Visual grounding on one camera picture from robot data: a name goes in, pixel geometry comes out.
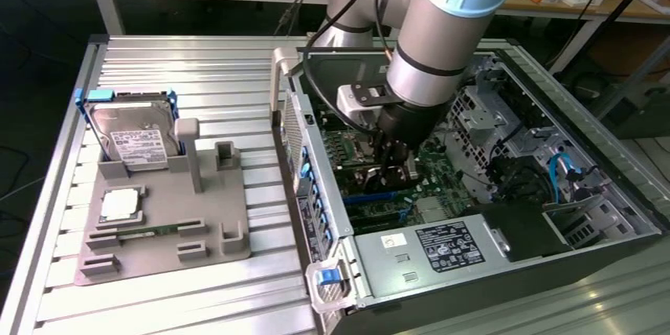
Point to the open black PC case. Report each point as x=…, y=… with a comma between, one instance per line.
x=524, y=292

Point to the blue expansion slot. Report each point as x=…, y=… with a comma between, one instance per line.
x=369, y=197

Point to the dark equipment box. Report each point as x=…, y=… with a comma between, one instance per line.
x=639, y=115

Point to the grey parts rack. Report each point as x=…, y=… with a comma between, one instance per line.
x=168, y=201

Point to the green motherboard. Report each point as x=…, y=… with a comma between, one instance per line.
x=445, y=190

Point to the hard disk in blue carrier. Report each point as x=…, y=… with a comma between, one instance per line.
x=137, y=143

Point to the black expansion slot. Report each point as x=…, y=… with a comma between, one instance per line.
x=377, y=221

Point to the black plastic shroud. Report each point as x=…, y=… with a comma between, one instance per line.
x=519, y=229

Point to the metal disk bay cage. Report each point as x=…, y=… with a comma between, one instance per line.
x=480, y=119

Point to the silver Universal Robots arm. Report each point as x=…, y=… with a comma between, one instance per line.
x=440, y=37

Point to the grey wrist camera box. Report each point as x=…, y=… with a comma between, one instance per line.
x=352, y=105

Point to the CPU socket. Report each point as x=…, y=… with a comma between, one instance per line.
x=364, y=147

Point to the grey power supply unit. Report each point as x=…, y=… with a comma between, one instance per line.
x=382, y=268

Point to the silver chipset heat sink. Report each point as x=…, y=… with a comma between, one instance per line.
x=432, y=210

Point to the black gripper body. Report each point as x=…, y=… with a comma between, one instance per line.
x=412, y=123

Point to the green RAM stick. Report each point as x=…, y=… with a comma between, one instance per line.
x=151, y=230

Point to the silver CPU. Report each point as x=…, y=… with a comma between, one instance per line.
x=122, y=205

